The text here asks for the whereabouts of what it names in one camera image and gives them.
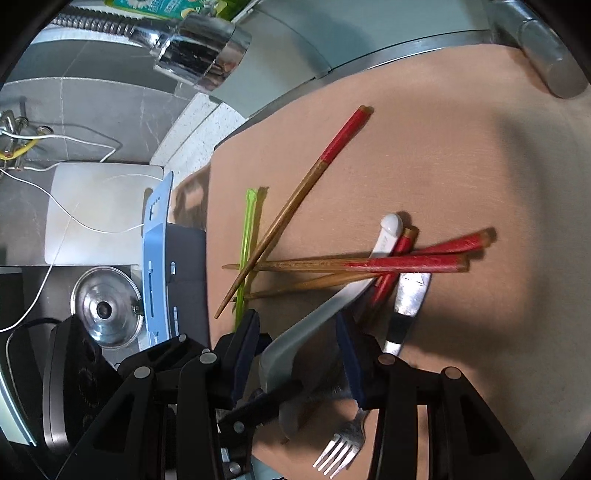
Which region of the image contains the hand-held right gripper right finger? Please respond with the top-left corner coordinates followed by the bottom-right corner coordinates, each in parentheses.
top-left (335, 312), bottom-right (539, 480)

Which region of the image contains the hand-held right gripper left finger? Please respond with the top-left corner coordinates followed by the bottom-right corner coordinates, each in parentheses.
top-left (55, 308), bottom-right (303, 480)

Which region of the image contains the white soup spoon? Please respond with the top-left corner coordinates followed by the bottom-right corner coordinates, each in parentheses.
top-left (259, 213), bottom-right (411, 441)

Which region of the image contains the metal fork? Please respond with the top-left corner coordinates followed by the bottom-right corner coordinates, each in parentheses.
top-left (313, 272), bottom-right (432, 478)

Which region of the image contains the red-tipped wooden chopstick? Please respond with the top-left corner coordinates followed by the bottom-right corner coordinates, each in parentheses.
top-left (222, 255), bottom-right (470, 275)
top-left (368, 225), bottom-right (417, 309)
top-left (215, 105), bottom-right (374, 320)
top-left (242, 227), bottom-right (494, 301)

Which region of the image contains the blue plastic basket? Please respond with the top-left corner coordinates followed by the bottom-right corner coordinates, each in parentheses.
top-left (139, 171), bottom-right (208, 352)

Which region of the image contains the green plastic spoon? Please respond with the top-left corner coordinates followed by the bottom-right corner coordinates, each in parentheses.
top-left (233, 187), bottom-right (258, 330)

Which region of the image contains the white cutting board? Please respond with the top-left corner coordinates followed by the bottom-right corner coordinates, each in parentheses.
top-left (44, 161), bottom-right (166, 267)

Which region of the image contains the brown mat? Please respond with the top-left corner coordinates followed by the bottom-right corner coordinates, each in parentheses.
top-left (171, 44), bottom-right (591, 480)

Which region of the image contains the stainless steel sink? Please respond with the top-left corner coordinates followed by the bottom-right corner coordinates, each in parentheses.
top-left (210, 0), bottom-right (497, 123)

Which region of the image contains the green dish soap bottle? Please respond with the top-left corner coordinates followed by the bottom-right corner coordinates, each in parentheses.
top-left (104, 0), bottom-right (250, 21)

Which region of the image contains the chrome faucet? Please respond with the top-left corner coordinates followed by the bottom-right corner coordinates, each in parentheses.
top-left (489, 0), bottom-right (589, 99)

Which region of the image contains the white cable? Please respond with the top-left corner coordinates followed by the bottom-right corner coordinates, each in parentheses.
top-left (0, 127), bottom-right (123, 172)
top-left (0, 173), bottom-right (148, 333)

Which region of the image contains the yellow wire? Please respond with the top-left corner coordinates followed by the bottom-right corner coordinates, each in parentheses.
top-left (0, 140), bottom-right (38, 161)

